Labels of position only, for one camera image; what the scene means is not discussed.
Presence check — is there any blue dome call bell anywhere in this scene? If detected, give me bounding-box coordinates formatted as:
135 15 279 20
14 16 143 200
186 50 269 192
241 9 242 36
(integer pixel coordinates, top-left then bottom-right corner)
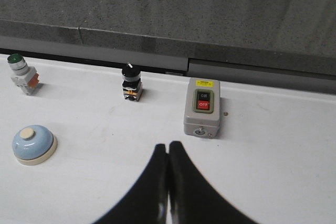
12 125 58 166

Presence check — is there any grey stone counter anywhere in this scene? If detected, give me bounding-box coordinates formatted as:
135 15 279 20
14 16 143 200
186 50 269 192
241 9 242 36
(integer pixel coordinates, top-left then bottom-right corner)
1 0 335 76

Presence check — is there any black rotary selector switch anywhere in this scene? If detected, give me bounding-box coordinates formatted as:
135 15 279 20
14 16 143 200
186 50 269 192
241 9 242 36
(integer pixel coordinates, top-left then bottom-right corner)
122 62 142 101

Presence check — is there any green push button switch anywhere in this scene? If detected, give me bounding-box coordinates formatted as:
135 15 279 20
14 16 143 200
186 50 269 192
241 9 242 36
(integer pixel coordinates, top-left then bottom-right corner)
7 54 39 95

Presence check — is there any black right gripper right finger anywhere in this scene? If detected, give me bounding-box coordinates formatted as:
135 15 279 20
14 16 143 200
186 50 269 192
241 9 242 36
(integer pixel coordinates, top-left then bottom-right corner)
169 141 255 223

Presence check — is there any grey on off switch box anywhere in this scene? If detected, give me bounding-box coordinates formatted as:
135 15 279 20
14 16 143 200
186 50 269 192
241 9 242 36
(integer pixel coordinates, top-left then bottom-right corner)
184 78 221 138

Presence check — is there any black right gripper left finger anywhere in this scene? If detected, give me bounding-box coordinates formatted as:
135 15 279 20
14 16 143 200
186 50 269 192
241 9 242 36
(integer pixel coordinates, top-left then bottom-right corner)
95 144 168 223

